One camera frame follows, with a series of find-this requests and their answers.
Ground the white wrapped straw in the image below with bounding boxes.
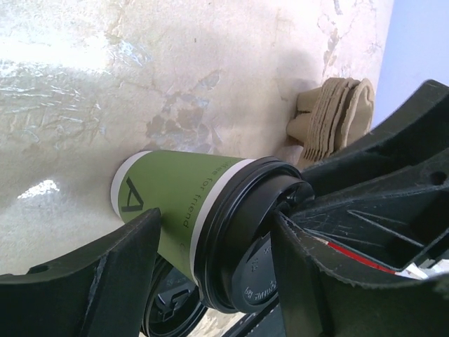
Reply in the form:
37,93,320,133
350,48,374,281
396,259,448,280

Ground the red cup holder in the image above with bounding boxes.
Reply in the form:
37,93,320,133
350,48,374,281
323,241,396,274

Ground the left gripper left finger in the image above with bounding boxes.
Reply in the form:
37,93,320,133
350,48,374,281
1,209,161,336

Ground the brown pulp cup carrier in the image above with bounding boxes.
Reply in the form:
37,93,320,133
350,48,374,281
286,77,375,169

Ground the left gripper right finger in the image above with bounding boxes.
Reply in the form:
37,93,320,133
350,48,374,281
272,213,448,336

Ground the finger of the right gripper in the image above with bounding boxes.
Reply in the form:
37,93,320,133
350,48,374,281
291,150,448,271
302,80,448,207

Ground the black plastic cup lid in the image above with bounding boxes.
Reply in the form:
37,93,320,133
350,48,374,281
189,157,314,313

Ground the green paper coffee cup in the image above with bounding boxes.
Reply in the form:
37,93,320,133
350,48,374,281
110,150,253,279

